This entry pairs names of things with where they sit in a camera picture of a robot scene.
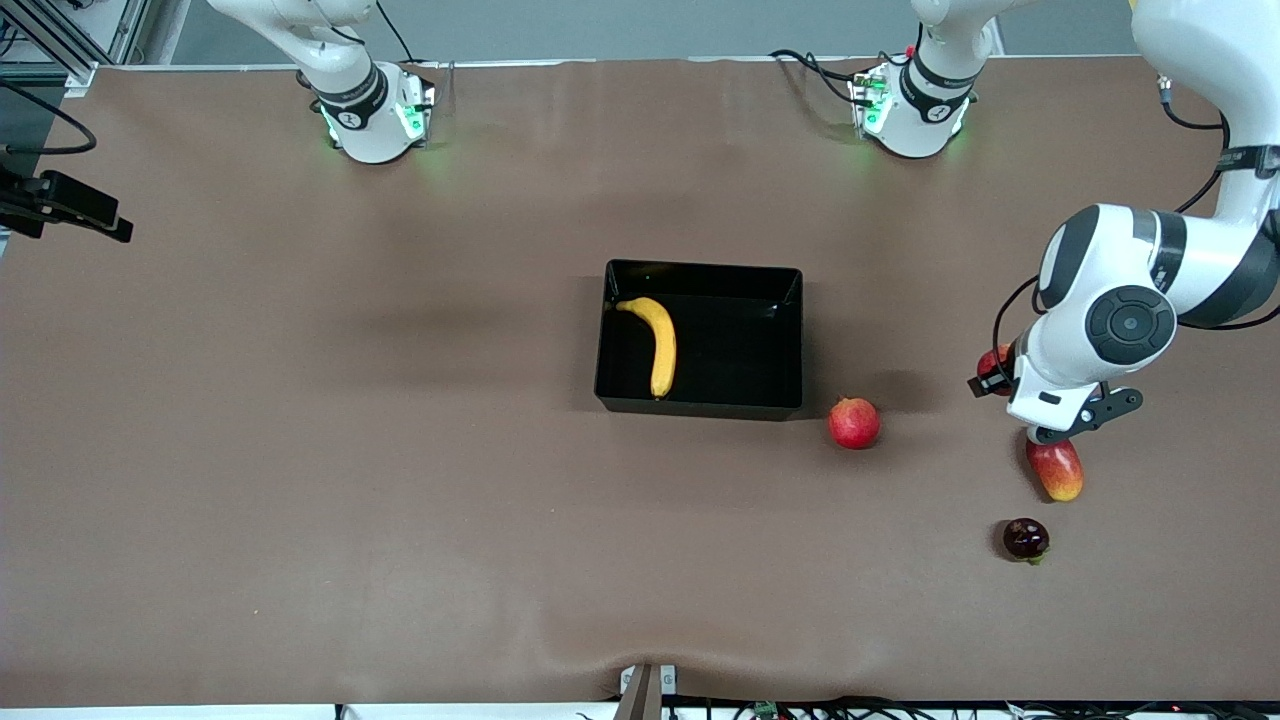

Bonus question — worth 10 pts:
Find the black plastic box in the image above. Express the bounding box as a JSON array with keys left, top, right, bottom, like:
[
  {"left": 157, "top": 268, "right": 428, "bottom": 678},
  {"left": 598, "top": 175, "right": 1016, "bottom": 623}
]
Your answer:
[{"left": 594, "top": 259, "right": 805, "bottom": 421}]

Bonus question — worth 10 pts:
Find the yellow banana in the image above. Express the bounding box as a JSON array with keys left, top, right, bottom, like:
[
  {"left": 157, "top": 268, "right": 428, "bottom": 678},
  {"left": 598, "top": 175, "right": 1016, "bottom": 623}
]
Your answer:
[{"left": 615, "top": 296, "right": 678, "bottom": 400}]

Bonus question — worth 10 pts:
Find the red yellow mango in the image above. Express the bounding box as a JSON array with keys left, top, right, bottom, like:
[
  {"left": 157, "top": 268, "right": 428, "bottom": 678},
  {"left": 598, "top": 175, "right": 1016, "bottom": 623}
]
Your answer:
[{"left": 1025, "top": 432, "right": 1085, "bottom": 503}]

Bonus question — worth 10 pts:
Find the red pomegranate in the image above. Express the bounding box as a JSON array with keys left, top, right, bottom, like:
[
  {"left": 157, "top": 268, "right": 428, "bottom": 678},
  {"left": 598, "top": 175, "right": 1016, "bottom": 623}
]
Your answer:
[{"left": 826, "top": 394, "right": 882, "bottom": 450}]

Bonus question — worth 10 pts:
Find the dark purple mangosteen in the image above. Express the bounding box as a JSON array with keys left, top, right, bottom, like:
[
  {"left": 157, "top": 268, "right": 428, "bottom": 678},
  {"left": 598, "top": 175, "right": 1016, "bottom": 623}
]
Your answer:
[{"left": 1003, "top": 517, "right": 1051, "bottom": 566}]

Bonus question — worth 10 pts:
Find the brown table cloth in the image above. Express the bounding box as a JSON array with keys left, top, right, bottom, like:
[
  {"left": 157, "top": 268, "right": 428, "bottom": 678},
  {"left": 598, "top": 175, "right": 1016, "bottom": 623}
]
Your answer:
[{"left": 0, "top": 55, "right": 1280, "bottom": 706}]

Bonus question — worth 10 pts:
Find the grey table clamp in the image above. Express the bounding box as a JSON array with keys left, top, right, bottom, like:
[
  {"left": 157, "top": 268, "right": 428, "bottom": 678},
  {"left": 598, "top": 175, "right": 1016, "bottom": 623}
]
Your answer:
[{"left": 618, "top": 663, "right": 678, "bottom": 720}]

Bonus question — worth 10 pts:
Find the aluminium frame with dark bars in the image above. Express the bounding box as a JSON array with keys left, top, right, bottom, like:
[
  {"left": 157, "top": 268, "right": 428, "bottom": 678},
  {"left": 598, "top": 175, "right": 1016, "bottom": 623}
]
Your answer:
[{"left": 0, "top": 0, "right": 151, "bottom": 96}]

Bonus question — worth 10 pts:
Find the black base cable bundle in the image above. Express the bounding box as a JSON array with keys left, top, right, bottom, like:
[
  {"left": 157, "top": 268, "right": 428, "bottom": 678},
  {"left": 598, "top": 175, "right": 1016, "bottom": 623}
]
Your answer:
[{"left": 768, "top": 48, "right": 886, "bottom": 107}]

